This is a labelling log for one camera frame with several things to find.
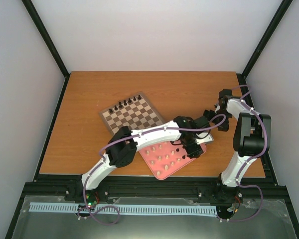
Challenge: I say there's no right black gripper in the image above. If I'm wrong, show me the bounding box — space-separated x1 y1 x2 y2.
203 109 231 132

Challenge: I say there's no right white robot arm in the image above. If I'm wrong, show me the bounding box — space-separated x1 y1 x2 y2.
203 89 271 195

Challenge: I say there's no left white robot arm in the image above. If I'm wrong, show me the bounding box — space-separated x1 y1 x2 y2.
76 116 211 201

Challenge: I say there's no wooden chess board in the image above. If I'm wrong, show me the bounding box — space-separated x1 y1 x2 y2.
99 92 166 135

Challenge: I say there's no pink plastic tray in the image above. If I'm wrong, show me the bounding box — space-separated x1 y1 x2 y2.
139 141 195 180

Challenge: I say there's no right black corner post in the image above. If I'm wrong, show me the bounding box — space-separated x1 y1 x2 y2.
241 0 295 78

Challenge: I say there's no black corner post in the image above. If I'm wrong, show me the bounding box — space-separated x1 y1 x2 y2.
241 0 295 78
21 0 71 78

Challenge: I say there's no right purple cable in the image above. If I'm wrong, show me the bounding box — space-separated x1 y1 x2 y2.
218 84 269 223

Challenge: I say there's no light blue cable duct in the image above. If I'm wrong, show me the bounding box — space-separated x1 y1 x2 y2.
28 202 217 217

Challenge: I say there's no black aluminium frame rail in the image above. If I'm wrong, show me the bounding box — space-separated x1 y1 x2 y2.
21 175 290 205

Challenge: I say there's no left black corner post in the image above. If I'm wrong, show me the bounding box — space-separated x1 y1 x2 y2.
21 0 71 78

